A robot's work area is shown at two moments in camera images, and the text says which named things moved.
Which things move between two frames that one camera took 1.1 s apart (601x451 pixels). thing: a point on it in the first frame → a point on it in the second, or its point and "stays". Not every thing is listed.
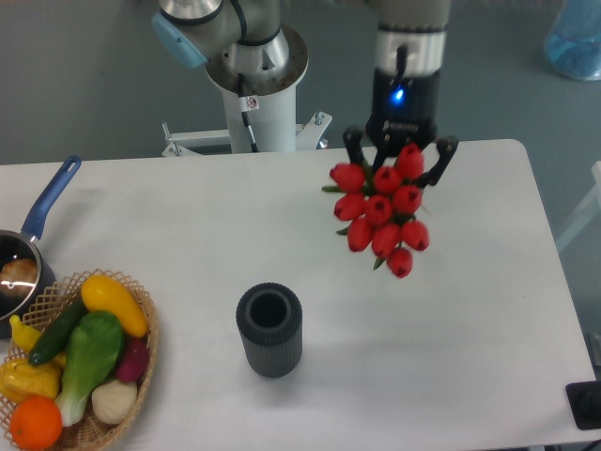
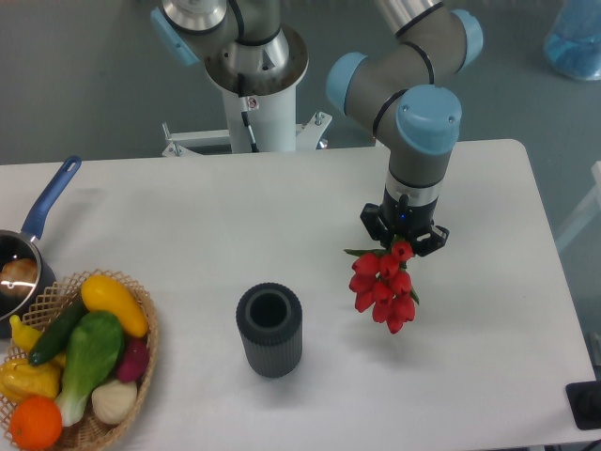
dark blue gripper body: (408, 69) → (406, 220)
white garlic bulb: (114, 401) stays
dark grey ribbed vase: (269, 318) stays
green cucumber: (57, 332) stays
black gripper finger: (446, 147) → (428, 242)
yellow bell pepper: (20, 380) stays
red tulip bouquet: (379, 205) → (379, 279)
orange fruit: (36, 423) stays
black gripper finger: (352, 135) → (373, 219)
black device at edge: (584, 400) stays
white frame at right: (589, 210) stays
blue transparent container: (573, 44) stays
